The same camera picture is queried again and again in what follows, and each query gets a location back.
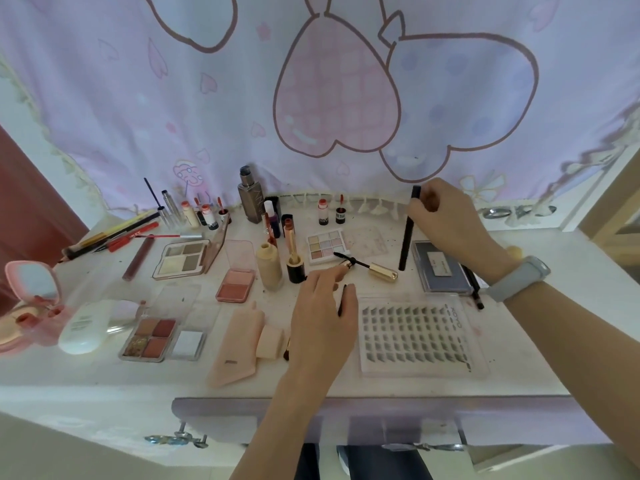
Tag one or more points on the person's left hand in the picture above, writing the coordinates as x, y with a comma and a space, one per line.
317, 324

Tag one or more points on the person's right hand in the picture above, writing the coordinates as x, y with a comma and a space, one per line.
457, 229

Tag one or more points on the person's left thumb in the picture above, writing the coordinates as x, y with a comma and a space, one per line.
352, 304

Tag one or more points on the person's right thumb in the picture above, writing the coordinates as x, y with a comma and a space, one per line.
422, 219

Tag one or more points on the long black eyeliner pencil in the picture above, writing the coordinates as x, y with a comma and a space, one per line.
406, 244

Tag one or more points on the person's right forearm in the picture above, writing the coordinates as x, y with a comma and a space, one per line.
580, 354

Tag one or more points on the person's left forearm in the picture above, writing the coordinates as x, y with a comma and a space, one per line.
285, 424

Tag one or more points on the grey blue makeup case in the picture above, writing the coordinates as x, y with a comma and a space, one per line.
440, 269

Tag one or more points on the pastel eyeshadow palette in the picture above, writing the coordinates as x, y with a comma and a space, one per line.
325, 245

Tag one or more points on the clear false eyelash tray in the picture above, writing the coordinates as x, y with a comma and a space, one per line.
420, 337

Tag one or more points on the gold lipstick with black base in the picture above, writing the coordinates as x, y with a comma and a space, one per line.
294, 254

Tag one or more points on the dark red small brush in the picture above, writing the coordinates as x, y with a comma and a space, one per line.
287, 349

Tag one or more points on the small black lip tint bottle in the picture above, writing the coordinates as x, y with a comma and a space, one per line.
340, 215

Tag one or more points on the short black pen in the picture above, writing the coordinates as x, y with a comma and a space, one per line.
475, 289

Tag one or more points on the cream foundation bottle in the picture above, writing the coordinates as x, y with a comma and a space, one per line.
270, 267

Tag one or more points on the peach makeup sponge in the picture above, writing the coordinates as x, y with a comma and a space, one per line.
270, 342

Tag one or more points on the white lip tint red cap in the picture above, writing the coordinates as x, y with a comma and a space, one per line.
323, 214

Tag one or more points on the small peach ball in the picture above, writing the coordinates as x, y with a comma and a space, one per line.
513, 252

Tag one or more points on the small black jar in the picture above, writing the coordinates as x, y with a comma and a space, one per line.
286, 223

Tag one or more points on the light blue wrist band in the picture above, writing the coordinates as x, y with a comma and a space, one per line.
515, 279

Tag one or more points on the dark red lip gloss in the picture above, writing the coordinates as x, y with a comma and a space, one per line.
270, 227

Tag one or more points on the pink blush compact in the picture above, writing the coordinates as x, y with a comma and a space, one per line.
235, 284

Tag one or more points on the lilac drawer front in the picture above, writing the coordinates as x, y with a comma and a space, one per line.
390, 419

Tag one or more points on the peach squeeze tube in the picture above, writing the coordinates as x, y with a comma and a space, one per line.
235, 344

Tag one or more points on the grey pump bottle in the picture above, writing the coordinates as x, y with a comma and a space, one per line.
250, 197

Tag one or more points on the lip tint with red wand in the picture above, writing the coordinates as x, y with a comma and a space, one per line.
223, 213

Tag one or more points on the dark trousers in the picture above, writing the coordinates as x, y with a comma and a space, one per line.
380, 464

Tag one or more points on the white tube black base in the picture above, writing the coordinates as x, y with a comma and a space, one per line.
210, 218

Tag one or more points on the neutral eyeshadow palette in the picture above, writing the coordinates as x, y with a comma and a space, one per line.
180, 259

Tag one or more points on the slim red lip gloss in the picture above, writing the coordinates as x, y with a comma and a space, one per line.
199, 212

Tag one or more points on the cream tube red cap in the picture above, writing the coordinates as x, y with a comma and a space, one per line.
190, 214

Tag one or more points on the wooden furniture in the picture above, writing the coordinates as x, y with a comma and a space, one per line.
615, 214

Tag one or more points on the thin red silver wand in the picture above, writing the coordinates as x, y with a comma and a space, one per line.
170, 236

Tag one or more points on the red and white eyeshadow palette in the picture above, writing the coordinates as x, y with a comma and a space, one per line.
155, 339

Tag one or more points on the silver mascara tube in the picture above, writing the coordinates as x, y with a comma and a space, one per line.
172, 207

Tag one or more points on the dark red lip liner tube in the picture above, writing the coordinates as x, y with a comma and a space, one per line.
139, 258

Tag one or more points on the red pencil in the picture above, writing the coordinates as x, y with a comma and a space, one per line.
132, 237

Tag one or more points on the yellow pencil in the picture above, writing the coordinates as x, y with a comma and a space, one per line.
112, 229

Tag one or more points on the white oval bottle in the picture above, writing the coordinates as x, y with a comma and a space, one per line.
90, 324

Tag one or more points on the pink lilac heart print curtain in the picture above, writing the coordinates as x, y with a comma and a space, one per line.
150, 94

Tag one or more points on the pink mirror compact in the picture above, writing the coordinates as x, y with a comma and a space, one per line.
32, 294

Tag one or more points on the reddish brown door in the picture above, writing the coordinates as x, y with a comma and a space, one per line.
30, 219

